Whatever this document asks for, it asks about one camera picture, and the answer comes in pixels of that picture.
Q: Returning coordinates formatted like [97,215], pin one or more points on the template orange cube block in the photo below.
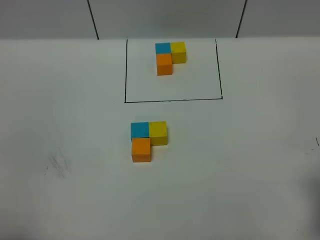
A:
[164,64]

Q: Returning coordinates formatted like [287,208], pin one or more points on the template blue cube block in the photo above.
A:
[163,48]

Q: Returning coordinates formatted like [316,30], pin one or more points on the template yellow cube block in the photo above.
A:
[178,52]

